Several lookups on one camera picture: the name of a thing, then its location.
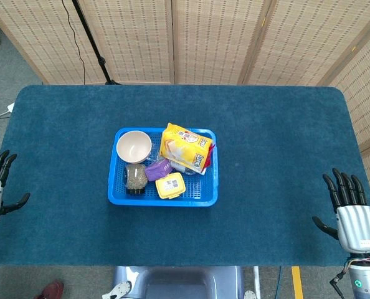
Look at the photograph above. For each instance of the black tripod stand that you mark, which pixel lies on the black tripod stand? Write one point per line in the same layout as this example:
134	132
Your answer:
93	46

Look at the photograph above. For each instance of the beige bowl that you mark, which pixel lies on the beige bowl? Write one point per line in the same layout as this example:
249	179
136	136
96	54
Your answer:
133	148

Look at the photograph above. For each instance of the red shoe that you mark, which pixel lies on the red shoe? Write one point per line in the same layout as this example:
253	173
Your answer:
51	289

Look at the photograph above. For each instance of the yellow square container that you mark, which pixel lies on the yellow square container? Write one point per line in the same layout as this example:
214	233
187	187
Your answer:
170	185

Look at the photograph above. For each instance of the blue plastic basket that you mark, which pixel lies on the blue plastic basket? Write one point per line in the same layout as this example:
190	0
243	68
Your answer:
200	190

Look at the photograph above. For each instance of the clear water bottle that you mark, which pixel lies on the clear water bottle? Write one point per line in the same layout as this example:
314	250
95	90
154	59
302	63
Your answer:
179	166

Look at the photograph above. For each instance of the purple carton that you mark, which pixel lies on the purple carton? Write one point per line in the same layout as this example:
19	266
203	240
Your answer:
158	169

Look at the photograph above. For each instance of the teal table mat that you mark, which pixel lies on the teal table mat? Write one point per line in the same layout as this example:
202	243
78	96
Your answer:
266	124

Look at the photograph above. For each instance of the yellow snack bag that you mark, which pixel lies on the yellow snack bag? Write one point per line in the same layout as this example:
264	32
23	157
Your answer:
182	148

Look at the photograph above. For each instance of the white perforated foot plate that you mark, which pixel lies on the white perforated foot plate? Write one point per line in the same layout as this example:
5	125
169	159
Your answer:
119	288
249	295

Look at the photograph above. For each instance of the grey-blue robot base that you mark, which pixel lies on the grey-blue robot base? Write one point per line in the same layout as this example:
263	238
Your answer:
178	281

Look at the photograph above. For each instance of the white power adapter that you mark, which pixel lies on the white power adapter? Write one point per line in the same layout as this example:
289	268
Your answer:
10	107

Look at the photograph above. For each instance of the yellow floor tape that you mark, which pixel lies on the yellow floor tape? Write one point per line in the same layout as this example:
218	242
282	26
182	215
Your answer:
297	281

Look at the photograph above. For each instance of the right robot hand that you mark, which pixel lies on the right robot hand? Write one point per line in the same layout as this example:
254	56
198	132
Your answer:
356	227

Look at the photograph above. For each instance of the glass jar of herbs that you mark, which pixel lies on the glass jar of herbs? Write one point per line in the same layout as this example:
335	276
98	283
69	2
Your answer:
135	177

